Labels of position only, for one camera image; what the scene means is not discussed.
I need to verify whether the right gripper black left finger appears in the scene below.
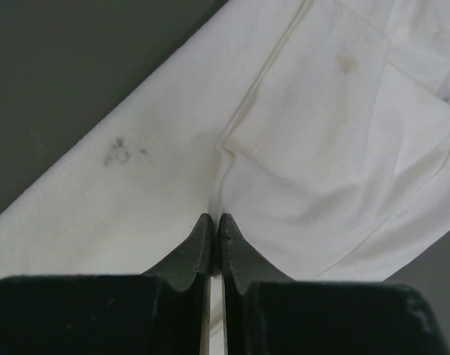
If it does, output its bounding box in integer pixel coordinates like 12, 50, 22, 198
0, 214, 214, 354

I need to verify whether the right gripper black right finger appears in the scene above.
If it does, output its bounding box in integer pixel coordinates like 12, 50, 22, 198
218, 214, 449, 354

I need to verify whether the white t shirt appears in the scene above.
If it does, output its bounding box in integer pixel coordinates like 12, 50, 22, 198
0, 0, 450, 355

